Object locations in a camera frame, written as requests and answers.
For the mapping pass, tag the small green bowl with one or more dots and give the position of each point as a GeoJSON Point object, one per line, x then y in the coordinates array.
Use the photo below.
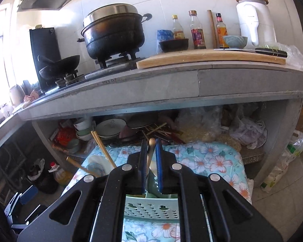
{"type": "Point", "coordinates": [73, 146]}

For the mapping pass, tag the green plastic utensil holder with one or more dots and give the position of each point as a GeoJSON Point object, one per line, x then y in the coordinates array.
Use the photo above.
{"type": "Point", "coordinates": [152, 206]}

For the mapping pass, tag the gas stove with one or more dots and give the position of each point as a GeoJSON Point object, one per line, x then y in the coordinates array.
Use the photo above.
{"type": "Point", "coordinates": [112, 66]}

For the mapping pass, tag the orange label sauce bottle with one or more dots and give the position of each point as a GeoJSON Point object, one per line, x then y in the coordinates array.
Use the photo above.
{"type": "Point", "coordinates": [221, 31]}

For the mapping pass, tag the red snack package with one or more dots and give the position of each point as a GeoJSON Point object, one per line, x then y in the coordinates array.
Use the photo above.
{"type": "Point", "coordinates": [63, 134]}

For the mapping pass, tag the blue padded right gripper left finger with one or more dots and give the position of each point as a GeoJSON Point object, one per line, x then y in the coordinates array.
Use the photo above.
{"type": "Point", "coordinates": [93, 209]}

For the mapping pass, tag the plastic bag of rice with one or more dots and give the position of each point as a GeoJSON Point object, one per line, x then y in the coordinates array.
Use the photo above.
{"type": "Point", "coordinates": [290, 153]}

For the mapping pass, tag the white ceramic plate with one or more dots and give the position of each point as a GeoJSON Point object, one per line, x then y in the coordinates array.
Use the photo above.
{"type": "Point", "coordinates": [110, 127]}

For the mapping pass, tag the yellow cooking oil bottle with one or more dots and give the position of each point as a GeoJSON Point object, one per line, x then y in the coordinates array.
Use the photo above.
{"type": "Point", "coordinates": [63, 177]}

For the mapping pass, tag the light blue bowl on counter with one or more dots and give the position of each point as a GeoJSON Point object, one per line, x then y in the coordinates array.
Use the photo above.
{"type": "Point", "coordinates": [235, 41]}

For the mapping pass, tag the wooden rolling pin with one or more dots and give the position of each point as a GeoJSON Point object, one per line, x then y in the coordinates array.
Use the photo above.
{"type": "Point", "coordinates": [213, 30]}

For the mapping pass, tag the white electric kettle appliance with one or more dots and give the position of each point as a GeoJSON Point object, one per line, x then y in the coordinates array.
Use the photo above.
{"type": "Point", "coordinates": [255, 22]}

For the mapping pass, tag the kitchen knife black handle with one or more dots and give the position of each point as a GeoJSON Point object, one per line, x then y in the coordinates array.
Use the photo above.
{"type": "Point", "coordinates": [264, 51]}

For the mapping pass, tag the black trash bin with bag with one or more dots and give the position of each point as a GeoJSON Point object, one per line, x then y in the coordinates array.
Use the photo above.
{"type": "Point", "coordinates": [41, 178]}

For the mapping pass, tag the red label sauce bottle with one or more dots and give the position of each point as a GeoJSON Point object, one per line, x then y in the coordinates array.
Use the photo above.
{"type": "Point", "coordinates": [196, 31]}

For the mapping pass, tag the black stock pot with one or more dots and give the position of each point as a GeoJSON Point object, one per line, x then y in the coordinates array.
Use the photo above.
{"type": "Point", "coordinates": [115, 29]}

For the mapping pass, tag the black bowl on counter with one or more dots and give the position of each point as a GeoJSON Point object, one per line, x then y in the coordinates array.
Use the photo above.
{"type": "Point", "coordinates": [174, 45]}

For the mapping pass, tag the black wok pan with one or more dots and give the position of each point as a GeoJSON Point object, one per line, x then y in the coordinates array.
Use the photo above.
{"type": "Point", "coordinates": [59, 68]}

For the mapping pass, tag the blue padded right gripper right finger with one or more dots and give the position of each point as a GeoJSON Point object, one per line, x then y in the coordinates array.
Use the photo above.
{"type": "Point", "coordinates": [209, 208]}

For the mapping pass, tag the stack of ceramic bowls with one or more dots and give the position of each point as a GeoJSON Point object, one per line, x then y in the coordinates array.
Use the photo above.
{"type": "Point", "coordinates": [83, 127]}

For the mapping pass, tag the wooden cutting board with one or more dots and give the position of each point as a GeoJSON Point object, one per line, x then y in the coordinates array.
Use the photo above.
{"type": "Point", "coordinates": [205, 55]}

